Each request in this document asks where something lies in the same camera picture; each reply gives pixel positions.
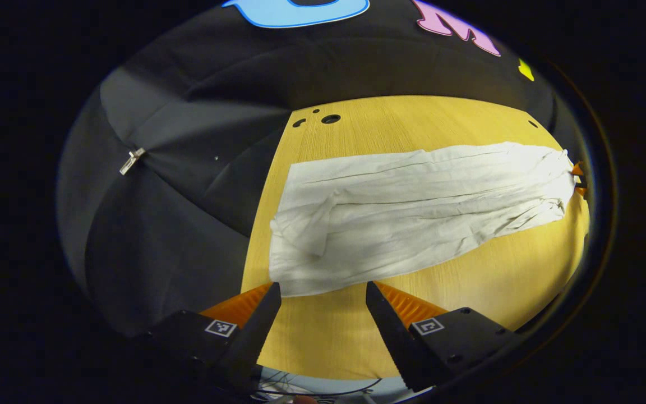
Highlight silver metal clip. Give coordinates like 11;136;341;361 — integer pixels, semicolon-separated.
119;147;147;176

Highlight black backdrop cloth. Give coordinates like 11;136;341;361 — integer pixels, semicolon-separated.
57;0;570;337

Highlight black cable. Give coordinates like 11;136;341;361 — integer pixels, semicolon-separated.
253;373;384;400

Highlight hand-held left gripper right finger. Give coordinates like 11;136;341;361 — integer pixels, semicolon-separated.
366;281;525;392

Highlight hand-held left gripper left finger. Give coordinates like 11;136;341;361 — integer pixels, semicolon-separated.
132;282;282;393

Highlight white jeans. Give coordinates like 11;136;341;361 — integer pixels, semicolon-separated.
269;141;577;298

